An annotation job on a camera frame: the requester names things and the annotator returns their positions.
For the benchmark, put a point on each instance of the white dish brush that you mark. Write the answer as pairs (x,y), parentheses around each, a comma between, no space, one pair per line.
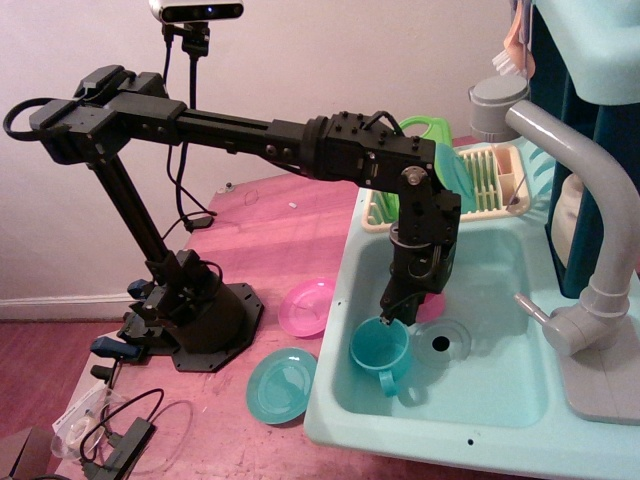
(516,56)

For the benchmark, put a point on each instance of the teal plastic cup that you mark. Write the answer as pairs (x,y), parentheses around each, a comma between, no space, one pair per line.
(383,351)

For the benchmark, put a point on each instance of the teal plate in rack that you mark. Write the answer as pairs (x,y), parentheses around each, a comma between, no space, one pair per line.
(454,176)

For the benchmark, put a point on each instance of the green cutting board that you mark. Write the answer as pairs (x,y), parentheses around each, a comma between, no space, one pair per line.
(436,129)

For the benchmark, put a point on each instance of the black usb hub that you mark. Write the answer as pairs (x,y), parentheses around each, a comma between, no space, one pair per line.
(125,454)

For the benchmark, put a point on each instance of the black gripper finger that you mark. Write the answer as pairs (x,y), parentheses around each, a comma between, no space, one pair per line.
(400,302)

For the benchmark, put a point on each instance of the teal plastic plate on table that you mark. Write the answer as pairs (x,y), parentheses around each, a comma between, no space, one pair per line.
(279,387)

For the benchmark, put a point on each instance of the pink plastic cup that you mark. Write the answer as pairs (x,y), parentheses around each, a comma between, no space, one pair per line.
(432,308)

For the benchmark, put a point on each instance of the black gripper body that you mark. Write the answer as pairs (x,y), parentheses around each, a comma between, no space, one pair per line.
(419,269)

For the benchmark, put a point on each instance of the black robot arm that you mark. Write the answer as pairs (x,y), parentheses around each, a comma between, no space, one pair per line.
(191,314)

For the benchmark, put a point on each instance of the cream dish rack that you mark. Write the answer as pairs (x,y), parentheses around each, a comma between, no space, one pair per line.
(499,187)

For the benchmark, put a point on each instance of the pink plastic plate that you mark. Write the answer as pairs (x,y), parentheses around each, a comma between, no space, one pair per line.
(304,311)

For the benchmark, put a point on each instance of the silver depth camera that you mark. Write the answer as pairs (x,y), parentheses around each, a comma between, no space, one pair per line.
(192,11)

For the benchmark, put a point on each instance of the clear plastic bag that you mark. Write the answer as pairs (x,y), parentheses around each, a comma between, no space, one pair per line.
(79,419)

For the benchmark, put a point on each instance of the teal toy sink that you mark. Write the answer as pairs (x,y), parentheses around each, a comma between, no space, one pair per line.
(484,389)

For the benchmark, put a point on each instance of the blue clamp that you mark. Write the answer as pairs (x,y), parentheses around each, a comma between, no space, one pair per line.
(106,347)

